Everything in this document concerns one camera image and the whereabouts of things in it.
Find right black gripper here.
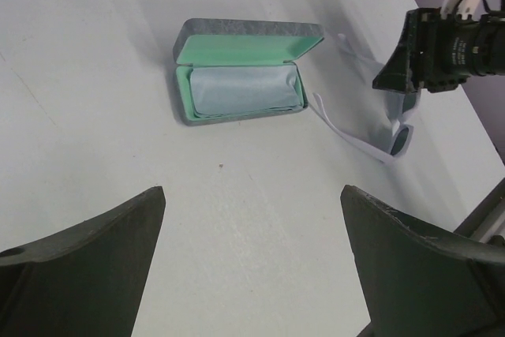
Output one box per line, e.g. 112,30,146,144
372,8,504,95

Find light blue cleaning cloth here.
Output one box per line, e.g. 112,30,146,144
189,66,302,117

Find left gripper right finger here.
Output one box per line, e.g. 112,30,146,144
340,184,504,336

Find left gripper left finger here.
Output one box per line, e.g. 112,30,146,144
1,186,165,336

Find white frame sunglasses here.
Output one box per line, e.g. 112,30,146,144
311,32,421,164

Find grey glasses case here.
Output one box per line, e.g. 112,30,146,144
173,18,324,125

